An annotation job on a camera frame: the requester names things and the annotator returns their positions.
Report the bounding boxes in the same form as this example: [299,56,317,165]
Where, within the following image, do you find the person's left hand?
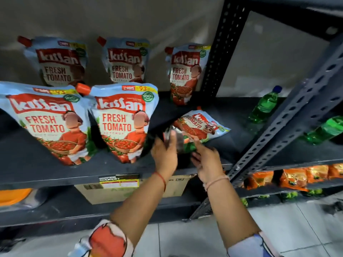
[151,130,178,180]

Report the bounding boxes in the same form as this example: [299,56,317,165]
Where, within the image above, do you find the person's left forearm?
[110,172,175,247]

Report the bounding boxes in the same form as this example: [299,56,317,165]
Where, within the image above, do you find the brown cardboard box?
[74,175,191,205]

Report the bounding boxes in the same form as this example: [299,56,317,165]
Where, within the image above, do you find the pink wrist band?
[203,174,230,192]

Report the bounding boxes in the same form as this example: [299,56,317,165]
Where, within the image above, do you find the orange plastic pack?
[0,188,33,207]

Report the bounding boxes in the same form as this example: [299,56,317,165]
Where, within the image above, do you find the orange and white printed sleeve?
[68,219,134,257]

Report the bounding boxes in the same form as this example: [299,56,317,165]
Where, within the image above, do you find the blue tomato ketchup pouch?
[76,82,159,164]
[17,36,89,87]
[163,106,231,154]
[0,81,92,166]
[165,43,211,106]
[96,36,150,84]

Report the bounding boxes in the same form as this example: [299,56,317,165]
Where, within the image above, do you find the red thread wrist band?
[153,171,167,192]

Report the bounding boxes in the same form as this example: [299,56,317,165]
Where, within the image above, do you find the black metal shelf rack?
[0,0,343,231]

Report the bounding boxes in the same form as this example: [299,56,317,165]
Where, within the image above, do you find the light blue printed sleeve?
[227,231,280,257]

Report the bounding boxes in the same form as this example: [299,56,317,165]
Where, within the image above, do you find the shelf price label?
[99,174,140,189]

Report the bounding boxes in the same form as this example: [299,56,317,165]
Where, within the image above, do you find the person's right hand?
[190,140,229,185]

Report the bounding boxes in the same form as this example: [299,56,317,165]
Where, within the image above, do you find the orange snack packet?
[328,164,343,180]
[306,165,329,184]
[246,171,274,190]
[279,168,309,192]

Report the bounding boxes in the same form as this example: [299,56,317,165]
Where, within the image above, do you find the green plastic bottle blue cap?
[248,85,282,123]

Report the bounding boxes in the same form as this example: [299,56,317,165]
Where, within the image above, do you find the grey metal shelf rack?
[236,32,343,206]

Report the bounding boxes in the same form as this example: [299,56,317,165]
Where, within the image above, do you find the person's right forearm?
[204,179,262,250]

